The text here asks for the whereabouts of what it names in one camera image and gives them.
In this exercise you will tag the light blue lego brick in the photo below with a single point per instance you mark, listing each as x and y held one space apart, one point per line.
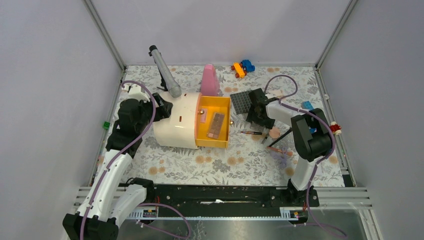
307 105

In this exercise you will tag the black makeup brush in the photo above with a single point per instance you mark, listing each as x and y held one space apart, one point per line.
280 137

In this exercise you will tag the orange and blue toy car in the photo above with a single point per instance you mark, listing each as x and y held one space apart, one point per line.
242 68

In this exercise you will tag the pink handle brush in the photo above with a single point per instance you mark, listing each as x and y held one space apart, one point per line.
286 152

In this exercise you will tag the pink square compact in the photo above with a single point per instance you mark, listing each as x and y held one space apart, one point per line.
203 115

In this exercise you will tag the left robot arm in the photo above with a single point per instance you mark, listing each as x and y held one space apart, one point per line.
98 217

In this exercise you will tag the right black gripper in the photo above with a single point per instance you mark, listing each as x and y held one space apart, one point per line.
269 123

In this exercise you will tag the red yellow toy car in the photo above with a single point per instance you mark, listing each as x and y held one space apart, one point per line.
335 128

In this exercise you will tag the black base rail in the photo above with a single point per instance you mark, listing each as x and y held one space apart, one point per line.
227 201

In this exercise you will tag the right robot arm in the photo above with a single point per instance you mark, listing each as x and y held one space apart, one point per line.
313 139

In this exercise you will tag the grey lego baseplate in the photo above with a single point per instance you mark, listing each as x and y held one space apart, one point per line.
241 102

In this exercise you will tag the cream round drawer organizer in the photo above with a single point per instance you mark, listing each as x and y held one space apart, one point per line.
183 128

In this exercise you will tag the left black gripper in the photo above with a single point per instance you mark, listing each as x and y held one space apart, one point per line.
164 109

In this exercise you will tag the pink cone bottle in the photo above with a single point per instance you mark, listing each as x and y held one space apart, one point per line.
210 85

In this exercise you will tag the green small block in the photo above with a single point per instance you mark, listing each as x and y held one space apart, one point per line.
106 125

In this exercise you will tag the eyeshadow palette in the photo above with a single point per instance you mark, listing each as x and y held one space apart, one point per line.
215 125

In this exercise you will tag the grey microphone on stand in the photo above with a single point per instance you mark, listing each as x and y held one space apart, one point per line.
168 82

